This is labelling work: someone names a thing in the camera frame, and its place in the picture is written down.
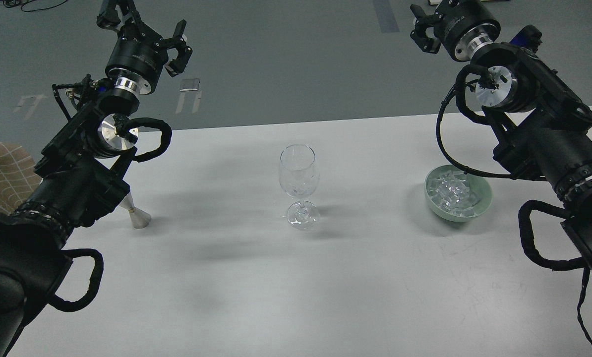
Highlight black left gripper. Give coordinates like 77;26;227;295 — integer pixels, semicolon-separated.
97;0;193;95

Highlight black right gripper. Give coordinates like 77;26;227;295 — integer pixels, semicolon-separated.
410;0;501;62

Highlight steel double jigger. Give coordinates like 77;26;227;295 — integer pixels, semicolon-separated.
119;192;151;229

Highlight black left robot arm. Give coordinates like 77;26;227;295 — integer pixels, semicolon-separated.
0;0;192;357

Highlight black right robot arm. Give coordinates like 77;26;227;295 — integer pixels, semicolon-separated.
410;0;592;343

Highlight clear ice cubes pile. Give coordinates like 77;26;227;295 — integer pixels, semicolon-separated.
424;169;481;222

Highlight clear wine glass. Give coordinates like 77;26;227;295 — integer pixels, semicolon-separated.
279;144;320;230

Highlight green bowl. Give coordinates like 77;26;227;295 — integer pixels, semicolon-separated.
422;165;493;222

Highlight black floor cables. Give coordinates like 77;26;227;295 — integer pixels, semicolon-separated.
0;0;68;21

